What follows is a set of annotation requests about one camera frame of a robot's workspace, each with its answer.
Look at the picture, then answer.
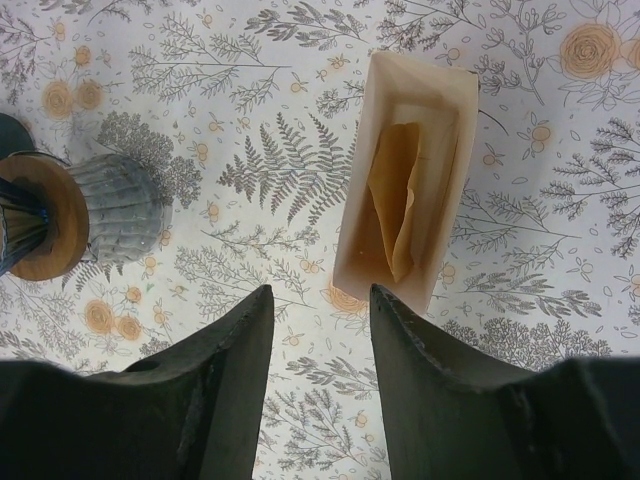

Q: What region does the red topped dark flask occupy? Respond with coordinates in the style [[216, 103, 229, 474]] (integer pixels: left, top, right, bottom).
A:
[[0, 113, 35, 159]]

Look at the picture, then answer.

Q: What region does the orange coffee filter box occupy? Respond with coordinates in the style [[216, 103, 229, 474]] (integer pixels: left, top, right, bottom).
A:
[[332, 51, 479, 313]]

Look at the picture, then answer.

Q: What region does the brown wooden ring holder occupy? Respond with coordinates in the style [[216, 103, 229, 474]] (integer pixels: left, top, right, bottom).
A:
[[1, 153, 89, 281]]

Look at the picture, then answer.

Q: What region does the clear glass carafe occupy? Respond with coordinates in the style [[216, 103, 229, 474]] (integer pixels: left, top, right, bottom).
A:
[[67, 153, 171, 265]]

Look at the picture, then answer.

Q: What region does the blue cone dripper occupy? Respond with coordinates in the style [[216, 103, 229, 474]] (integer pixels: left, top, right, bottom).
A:
[[1, 179, 49, 275]]

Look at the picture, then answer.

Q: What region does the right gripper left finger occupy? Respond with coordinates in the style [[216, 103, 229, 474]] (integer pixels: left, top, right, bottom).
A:
[[1, 285, 274, 479]]

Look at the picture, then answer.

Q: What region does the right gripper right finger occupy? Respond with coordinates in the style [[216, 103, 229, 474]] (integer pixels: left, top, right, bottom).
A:
[[370, 285, 639, 479]]

